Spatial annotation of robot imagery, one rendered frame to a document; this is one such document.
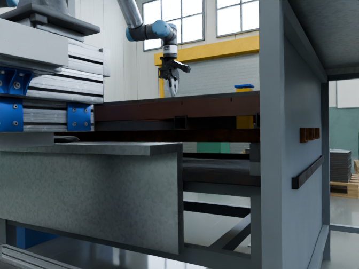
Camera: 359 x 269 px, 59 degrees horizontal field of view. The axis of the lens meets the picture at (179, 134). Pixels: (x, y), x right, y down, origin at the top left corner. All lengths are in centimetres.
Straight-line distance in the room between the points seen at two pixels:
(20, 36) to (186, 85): 1027
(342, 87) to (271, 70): 877
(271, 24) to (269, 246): 43
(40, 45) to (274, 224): 62
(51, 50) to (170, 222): 67
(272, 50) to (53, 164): 109
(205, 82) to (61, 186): 938
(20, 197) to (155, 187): 77
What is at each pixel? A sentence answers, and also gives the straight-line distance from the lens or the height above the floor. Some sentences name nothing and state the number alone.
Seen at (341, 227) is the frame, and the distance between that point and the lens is 196.
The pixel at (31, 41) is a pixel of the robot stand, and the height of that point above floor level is 92.
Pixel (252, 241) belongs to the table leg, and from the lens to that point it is 112.
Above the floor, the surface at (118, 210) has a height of 42.
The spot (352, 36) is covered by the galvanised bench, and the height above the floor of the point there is 105.
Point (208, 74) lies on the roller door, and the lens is 1058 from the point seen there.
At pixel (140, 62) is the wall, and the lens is 1231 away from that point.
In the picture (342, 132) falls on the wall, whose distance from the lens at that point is 936.
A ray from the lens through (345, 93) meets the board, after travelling 938.
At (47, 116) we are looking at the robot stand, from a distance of 97.
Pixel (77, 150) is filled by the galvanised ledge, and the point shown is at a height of 66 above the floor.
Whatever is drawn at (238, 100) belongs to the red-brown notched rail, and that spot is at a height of 81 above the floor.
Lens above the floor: 72
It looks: 1 degrees down
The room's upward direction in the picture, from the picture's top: 1 degrees counter-clockwise
